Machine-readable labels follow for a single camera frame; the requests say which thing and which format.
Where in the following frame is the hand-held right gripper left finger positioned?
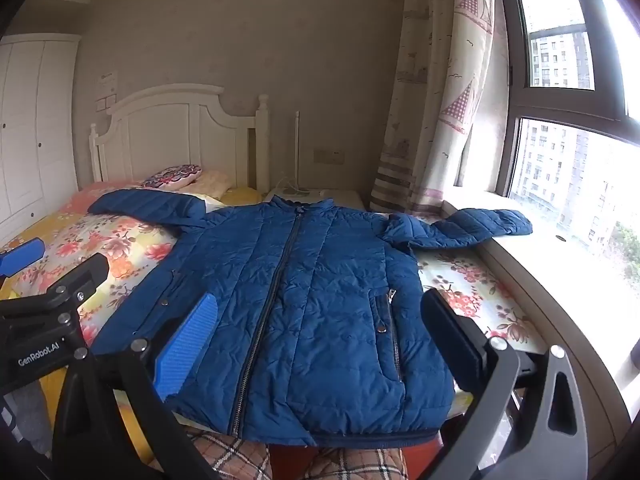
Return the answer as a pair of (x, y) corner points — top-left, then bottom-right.
(52, 292), (220, 480)

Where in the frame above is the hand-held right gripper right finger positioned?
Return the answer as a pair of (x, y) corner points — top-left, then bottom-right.
(420, 287), (592, 480)

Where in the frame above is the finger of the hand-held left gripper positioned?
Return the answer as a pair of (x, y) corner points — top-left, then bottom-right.
(0, 238), (46, 281)
(44, 253), (110, 307)

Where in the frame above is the blue puffer jacket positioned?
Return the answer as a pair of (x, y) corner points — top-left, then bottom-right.
(87, 189), (534, 448)

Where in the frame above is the floral bed blanket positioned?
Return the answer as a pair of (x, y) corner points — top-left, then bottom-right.
(10, 207), (548, 361)

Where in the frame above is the person's dark jacket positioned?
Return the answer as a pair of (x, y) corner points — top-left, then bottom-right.
(0, 385), (56, 480)

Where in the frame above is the pink pillow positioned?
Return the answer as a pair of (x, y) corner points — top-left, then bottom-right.
(65, 180), (151, 212)

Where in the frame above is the white wardrobe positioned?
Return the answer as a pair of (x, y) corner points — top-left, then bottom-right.
(0, 34), (82, 246)

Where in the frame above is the purple patterned cushion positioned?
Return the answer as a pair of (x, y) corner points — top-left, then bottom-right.
(142, 164), (203, 192)

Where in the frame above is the white window sill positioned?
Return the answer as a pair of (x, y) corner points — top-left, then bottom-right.
(440, 185), (640, 466)

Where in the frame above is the cream pillow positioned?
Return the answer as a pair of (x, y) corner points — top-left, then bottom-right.
(187, 170), (233, 199)

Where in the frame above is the white wooden headboard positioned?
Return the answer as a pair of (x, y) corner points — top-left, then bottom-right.
(89, 84), (271, 206)

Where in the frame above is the white nightstand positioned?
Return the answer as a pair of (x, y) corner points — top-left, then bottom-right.
(262, 187), (368, 211)

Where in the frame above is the slim white desk lamp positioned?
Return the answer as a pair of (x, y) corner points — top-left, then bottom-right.
(280, 111), (313, 198)

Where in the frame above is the dark framed window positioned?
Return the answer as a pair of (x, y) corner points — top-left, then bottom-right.
(492, 0), (640, 281)

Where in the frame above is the sailboat print curtain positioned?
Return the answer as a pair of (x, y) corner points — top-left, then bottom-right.
(369, 0), (511, 218)

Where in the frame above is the white wall paper note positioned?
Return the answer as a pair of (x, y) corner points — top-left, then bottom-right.
(96, 70), (119, 97)

